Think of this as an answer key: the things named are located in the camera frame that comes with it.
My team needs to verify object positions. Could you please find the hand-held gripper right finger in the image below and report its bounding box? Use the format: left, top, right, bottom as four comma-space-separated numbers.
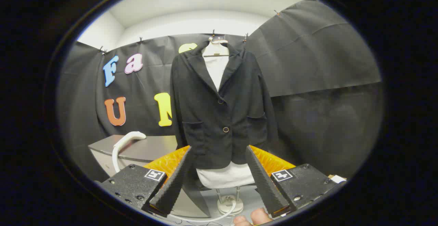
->
245, 145, 343, 218

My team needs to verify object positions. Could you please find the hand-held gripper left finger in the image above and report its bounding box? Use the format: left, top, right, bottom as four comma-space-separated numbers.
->
98, 145, 193, 218

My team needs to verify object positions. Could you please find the white shirt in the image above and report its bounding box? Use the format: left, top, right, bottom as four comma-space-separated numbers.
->
196, 54, 255, 189

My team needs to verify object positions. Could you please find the black blazer jacket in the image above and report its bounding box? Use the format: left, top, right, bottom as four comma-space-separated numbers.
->
170, 41, 278, 170

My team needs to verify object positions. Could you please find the white steamer stand base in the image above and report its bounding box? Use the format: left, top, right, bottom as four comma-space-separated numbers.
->
216, 187, 244, 216

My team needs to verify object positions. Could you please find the cream clothes hanger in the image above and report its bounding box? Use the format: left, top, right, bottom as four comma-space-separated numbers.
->
202, 37, 230, 57

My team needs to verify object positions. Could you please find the grey table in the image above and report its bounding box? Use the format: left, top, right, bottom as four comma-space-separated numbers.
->
88, 134, 178, 182

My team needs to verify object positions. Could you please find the dark grey board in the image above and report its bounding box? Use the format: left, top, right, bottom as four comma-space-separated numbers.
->
270, 82, 384, 180

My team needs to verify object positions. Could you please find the plain black backdrop cloth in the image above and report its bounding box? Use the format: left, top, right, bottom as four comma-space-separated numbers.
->
245, 0, 382, 98

